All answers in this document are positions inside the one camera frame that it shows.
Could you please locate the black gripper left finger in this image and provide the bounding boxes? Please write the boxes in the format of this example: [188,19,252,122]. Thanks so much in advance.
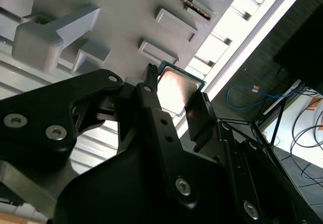
[0,63,200,210]

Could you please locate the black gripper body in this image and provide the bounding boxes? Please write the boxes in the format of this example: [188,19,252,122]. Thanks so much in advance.
[46,143,250,224]

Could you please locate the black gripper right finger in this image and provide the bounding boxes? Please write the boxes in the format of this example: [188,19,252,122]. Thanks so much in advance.
[185,92,313,224]

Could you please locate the silver CPU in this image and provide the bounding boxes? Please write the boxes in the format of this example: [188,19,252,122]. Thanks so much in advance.
[155,60,207,118]

